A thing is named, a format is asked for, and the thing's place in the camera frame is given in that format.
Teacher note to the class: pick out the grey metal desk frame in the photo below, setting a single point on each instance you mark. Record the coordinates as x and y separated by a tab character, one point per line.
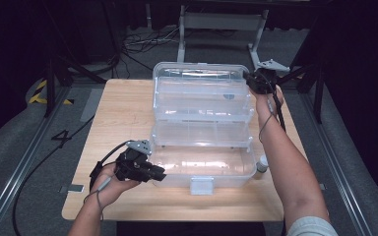
221	21

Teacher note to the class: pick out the grey floor tape piece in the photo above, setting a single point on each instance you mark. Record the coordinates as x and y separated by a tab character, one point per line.
74	188
322	187

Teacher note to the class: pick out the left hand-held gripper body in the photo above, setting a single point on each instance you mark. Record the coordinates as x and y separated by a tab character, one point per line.
129	165

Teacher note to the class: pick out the person's grey sleeve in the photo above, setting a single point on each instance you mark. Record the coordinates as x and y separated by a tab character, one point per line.
311	227

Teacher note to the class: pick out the yellow black hazard tape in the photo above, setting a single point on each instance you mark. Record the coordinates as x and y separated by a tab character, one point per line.
36	98

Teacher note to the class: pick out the person's right hand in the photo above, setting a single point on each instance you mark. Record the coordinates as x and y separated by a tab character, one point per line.
265	105

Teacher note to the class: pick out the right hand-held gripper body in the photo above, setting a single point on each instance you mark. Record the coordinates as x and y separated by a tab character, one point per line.
262	82

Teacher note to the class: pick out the black metal stand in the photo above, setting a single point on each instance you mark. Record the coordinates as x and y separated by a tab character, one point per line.
318	95
50	88

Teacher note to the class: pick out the small white bottle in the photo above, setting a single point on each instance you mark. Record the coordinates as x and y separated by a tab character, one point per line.
262	165

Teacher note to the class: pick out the aluminium floor rail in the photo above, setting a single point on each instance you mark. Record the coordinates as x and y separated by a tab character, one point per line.
344	177
23	164

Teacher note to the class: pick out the clear plastic storage box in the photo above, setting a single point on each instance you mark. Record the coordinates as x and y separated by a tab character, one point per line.
203	131

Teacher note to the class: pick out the person's left hand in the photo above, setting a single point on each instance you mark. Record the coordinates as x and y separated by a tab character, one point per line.
110	190

